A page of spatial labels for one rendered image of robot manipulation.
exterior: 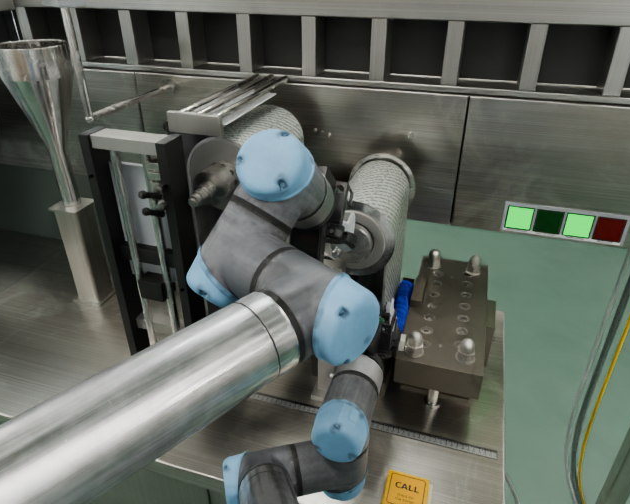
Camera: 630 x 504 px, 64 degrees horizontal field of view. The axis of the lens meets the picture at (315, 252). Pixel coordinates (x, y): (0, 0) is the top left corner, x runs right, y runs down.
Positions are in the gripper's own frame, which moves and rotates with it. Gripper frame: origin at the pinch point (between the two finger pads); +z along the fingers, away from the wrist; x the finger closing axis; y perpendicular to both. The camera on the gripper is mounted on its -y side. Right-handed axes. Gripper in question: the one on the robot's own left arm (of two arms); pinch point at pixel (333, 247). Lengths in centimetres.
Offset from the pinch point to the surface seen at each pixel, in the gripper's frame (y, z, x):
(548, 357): -6, 190, -70
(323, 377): -23.1, 22.8, 2.3
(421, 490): -36.2, 10.5, -20.1
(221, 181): 7.7, -3.9, 20.7
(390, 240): 3.7, 5.8, -8.3
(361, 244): 2.0, 4.6, -3.7
